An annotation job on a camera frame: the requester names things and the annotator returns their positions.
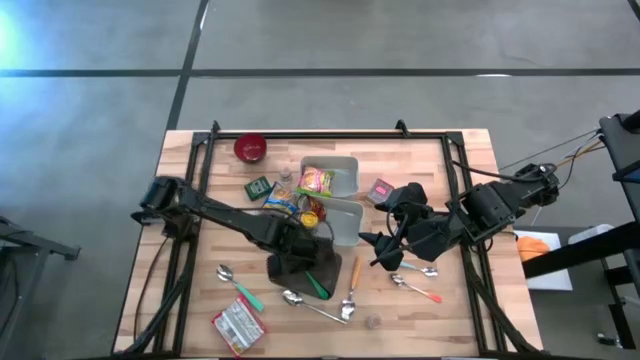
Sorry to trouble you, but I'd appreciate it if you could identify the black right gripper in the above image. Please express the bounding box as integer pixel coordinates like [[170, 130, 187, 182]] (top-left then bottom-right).
[[358, 182, 454, 272]]

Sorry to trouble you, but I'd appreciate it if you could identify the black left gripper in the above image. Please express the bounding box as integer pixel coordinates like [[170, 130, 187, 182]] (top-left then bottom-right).
[[267, 224, 334, 276]]

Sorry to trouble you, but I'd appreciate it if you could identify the silver spoon coral handle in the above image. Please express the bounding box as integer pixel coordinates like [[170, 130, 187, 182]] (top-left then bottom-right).
[[389, 272, 444, 304]]

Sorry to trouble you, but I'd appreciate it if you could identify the amber sauce bottle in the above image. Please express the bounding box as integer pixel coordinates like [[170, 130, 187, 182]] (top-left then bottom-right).
[[305, 195, 329, 221]]

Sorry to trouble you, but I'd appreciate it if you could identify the silver spoon light blue handle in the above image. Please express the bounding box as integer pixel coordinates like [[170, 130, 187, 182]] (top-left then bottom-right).
[[399, 260, 440, 278]]

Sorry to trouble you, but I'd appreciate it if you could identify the blue yellow snack packet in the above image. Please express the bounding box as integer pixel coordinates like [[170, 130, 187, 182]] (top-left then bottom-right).
[[262, 181, 301, 217]]

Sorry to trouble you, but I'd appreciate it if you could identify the pink green noodle packet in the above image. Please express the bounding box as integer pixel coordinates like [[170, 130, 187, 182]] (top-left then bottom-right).
[[295, 165, 336, 199]]

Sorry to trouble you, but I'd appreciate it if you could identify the silver spoon orange handle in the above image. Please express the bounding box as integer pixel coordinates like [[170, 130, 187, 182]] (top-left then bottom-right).
[[341, 255, 363, 322]]

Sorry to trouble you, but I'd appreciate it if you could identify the small green tin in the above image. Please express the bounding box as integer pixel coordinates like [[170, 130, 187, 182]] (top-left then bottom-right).
[[243, 175, 273, 202]]

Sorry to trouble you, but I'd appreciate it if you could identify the silver spoon teal handle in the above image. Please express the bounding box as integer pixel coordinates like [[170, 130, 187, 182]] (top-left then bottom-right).
[[216, 263, 265, 313]]

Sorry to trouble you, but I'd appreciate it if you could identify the red white food packet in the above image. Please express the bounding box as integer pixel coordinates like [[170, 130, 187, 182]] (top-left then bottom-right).
[[211, 292, 268, 357]]

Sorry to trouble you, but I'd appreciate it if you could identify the light grey plastic bin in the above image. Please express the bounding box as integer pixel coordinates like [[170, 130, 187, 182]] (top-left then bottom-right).
[[299, 197, 366, 248], [299, 155, 360, 199]]

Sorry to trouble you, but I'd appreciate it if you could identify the dark grey plastic bin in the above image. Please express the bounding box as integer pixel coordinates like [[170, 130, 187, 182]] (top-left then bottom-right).
[[267, 244, 344, 301]]

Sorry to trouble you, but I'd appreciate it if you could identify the all silver spoon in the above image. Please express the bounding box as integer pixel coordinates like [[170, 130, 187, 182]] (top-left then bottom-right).
[[282, 289, 349, 326]]

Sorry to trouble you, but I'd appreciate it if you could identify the paprika tin with pink label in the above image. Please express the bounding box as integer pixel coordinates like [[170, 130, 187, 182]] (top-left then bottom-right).
[[367, 178, 396, 207]]

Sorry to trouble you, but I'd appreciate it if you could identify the red bowl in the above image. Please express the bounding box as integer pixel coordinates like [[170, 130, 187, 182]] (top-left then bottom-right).
[[233, 132, 268, 164]]

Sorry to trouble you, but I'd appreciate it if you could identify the orange cloth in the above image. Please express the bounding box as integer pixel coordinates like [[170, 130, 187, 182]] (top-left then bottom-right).
[[517, 235, 551, 263]]

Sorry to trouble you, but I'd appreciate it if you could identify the white flat box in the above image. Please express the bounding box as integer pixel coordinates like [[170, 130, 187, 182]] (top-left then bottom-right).
[[513, 229, 575, 292]]

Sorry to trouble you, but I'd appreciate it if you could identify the white plastic container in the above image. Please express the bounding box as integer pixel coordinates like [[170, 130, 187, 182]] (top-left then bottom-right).
[[567, 223, 615, 246]]

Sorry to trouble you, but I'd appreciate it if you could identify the grey metal stand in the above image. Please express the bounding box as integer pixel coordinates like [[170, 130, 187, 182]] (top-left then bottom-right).
[[0, 214, 81, 360]]

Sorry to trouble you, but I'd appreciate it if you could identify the black metal stand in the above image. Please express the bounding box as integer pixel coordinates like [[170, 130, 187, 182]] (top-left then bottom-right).
[[522, 110, 640, 351]]

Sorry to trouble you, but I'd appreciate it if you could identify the black aluminium table frame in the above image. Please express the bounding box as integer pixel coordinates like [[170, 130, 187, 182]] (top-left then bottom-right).
[[119, 119, 544, 359]]

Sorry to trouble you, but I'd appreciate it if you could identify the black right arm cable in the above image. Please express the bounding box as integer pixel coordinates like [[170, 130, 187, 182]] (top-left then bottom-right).
[[451, 159, 554, 182]]

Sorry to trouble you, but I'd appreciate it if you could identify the thin brown cable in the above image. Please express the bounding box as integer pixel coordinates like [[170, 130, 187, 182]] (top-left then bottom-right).
[[132, 235, 170, 342]]

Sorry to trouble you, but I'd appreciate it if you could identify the grey cable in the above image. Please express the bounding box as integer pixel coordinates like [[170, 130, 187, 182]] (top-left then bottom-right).
[[499, 129, 600, 171]]

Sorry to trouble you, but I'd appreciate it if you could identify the black power cable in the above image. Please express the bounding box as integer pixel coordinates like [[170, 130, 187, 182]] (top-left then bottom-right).
[[558, 134, 601, 191]]

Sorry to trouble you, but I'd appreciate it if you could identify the yellow cable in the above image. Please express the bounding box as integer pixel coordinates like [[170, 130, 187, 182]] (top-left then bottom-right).
[[554, 143, 605, 169]]

